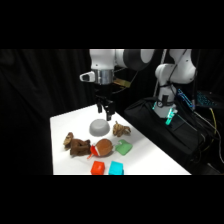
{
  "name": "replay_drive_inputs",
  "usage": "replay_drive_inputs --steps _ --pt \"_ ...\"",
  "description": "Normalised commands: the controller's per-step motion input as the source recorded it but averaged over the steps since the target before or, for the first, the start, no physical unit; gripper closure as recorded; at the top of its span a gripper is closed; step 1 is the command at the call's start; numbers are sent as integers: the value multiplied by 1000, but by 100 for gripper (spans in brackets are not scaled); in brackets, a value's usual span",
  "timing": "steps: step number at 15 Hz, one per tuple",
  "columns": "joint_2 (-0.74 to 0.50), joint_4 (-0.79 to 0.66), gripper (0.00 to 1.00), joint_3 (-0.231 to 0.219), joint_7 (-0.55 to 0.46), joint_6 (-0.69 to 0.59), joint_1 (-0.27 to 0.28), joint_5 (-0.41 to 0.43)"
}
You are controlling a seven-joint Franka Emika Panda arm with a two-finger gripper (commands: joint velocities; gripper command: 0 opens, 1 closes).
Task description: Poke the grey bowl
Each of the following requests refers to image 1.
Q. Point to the small tan plush animal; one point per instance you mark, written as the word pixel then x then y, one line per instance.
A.
pixel 120 129

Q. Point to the brown plush ball toy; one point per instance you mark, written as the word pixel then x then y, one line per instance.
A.
pixel 101 147

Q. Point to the dark brown plush monkey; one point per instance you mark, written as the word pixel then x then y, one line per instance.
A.
pixel 77 145

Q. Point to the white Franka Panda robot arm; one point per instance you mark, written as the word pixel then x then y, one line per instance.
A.
pixel 173 71

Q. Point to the orange plastic block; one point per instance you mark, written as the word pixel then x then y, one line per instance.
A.
pixel 98 167

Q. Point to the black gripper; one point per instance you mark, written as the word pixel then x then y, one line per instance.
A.
pixel 103 90

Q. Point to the grey upturned bowl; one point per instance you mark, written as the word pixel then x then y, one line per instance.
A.
pixel 99 127

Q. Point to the cyan plastic block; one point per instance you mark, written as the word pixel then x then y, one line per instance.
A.
pixel 116 168

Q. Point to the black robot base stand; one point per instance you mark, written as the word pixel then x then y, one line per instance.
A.
pixel 173 136

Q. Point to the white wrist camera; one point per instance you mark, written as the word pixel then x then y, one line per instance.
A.
pixel 87 76

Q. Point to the black curtain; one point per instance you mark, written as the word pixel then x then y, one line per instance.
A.
pixel 40 106

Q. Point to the green plastic container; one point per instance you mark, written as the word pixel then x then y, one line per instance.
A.
pixel 123 147

